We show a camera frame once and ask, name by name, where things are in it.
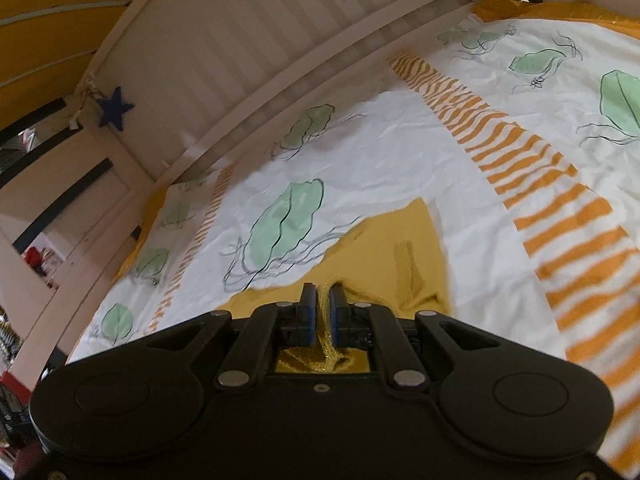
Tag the mustard yellow knit garment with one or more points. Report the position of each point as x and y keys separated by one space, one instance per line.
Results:
x=393 y=259

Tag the white wooden bed rail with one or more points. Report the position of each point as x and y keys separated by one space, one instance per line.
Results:
x=201 y=75

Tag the orange bed sheet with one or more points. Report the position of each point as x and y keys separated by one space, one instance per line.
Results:
x=497 y=10

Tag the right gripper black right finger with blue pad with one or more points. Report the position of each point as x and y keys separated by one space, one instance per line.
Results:
x=376 y=330

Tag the white leaf-print duvet cover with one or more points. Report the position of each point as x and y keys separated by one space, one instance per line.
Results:
x=522 y=138

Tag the dark blue star decoration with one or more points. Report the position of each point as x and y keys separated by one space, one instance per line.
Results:
x=114 y=107

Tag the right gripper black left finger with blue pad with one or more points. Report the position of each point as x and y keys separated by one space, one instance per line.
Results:
x=270 y=329

